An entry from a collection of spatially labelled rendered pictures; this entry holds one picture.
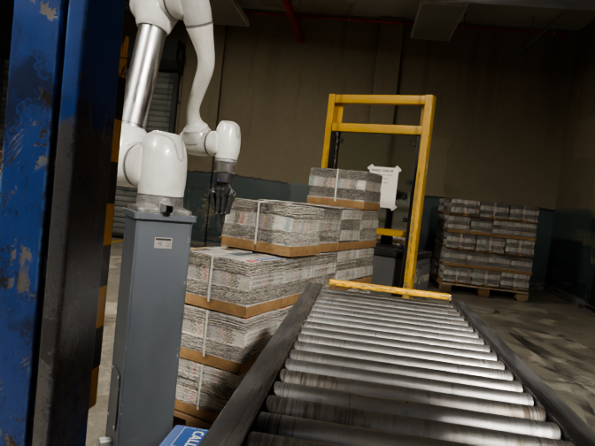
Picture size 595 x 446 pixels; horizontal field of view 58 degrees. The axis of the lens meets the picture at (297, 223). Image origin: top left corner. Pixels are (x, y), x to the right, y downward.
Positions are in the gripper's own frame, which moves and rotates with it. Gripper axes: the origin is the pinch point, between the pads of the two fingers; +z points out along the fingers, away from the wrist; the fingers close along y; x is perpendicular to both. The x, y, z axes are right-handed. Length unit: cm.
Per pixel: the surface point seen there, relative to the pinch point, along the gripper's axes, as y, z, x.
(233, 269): -10.6, 17.5, 2.5
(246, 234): 3.4, 5.5, -26.2
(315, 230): -20, 1, -49
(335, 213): -18, -7, -75
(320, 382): -93, 17, 96
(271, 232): -9.8, 3.0, -25.9
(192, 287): 8.8, 28.1, 2.4
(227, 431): -93, 16, 123
